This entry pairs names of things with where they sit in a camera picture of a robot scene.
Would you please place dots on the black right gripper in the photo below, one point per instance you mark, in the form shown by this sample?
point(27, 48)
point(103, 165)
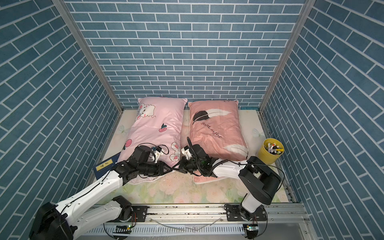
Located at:
point(183, 166)

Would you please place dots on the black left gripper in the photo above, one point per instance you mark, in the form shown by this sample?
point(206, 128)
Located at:
point(160, 166)

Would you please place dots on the light pink cartoon pillow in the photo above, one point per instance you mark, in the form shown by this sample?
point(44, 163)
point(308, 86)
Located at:
point(158, 125)

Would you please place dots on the salmon pink feather pillow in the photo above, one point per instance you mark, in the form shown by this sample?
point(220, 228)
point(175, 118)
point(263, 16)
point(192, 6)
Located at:
point(215, 126)

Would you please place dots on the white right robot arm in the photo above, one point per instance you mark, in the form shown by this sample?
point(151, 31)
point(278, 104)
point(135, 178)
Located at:
point(261, 181)

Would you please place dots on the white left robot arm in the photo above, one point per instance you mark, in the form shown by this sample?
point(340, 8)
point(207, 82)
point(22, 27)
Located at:
point(84, 201)

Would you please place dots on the blue notebook yellow label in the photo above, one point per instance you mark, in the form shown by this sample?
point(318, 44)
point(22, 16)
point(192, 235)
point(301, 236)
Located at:
point(103, 167)

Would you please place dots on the yellow pen cup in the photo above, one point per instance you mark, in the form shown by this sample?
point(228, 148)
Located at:
point(270, 151)

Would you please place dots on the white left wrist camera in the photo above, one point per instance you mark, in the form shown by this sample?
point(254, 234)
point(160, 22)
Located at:
point(156, 155)

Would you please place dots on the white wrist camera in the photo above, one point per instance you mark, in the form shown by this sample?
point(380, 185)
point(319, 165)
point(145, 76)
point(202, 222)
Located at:
point(186, 152)
point(156, 155)

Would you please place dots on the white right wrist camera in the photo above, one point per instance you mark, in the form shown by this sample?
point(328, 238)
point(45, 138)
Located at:
point(186, 152)

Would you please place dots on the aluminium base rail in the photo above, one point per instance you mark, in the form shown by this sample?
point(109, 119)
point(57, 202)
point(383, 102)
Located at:
point(263, 217)

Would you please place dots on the silver corner frame post left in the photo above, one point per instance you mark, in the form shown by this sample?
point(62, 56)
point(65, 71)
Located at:
point(81, 41)

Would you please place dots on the silver corner frame post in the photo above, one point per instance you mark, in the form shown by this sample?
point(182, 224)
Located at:
point(307, 7)
point(81, 41)

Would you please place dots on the silver corner frame post right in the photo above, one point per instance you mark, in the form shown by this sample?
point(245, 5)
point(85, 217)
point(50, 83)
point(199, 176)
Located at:
point(307, 7)

